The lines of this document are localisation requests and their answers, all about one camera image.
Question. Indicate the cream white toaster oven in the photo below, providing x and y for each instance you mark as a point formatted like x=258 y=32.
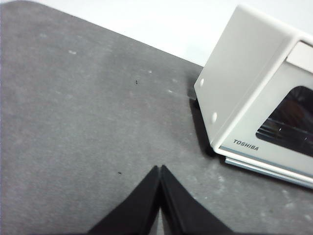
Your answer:
x=239 y=61

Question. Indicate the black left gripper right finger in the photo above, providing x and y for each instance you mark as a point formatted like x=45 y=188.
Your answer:
x=181 y=213

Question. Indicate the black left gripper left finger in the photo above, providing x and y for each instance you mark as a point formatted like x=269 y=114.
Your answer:
x=137 y=210

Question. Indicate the oven door with glass window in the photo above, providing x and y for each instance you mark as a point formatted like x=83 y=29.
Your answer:
x=274 y=80

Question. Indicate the silver crumb tray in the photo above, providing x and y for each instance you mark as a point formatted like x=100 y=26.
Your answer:
x=269 y=170

